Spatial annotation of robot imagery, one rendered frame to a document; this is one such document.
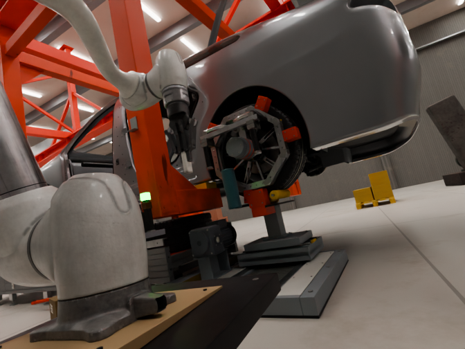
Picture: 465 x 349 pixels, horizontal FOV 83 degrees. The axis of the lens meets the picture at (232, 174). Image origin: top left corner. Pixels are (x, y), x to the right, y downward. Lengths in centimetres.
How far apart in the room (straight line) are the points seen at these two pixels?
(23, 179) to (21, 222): 10
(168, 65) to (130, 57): 104
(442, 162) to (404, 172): 142
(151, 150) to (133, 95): 73
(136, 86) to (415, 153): 1360
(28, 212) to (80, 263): 20
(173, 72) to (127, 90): 18
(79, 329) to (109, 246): 12
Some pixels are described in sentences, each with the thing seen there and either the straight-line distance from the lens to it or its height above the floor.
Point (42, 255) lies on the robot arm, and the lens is 59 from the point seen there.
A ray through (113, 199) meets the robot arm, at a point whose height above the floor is 52.
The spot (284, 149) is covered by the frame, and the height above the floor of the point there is 76.
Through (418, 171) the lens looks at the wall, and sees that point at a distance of 1411.
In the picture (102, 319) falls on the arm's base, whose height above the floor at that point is 34.
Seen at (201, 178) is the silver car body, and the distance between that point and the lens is 208.
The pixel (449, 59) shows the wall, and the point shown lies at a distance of 1534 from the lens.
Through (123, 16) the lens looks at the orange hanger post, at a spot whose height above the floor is 189.
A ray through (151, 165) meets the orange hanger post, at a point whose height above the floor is 84.
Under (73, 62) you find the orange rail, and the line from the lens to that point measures 514.
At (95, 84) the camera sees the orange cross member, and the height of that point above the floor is 263.
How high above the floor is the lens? 45
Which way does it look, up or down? 8 degrees up
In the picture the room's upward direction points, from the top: 12 degrees counter-clockwise
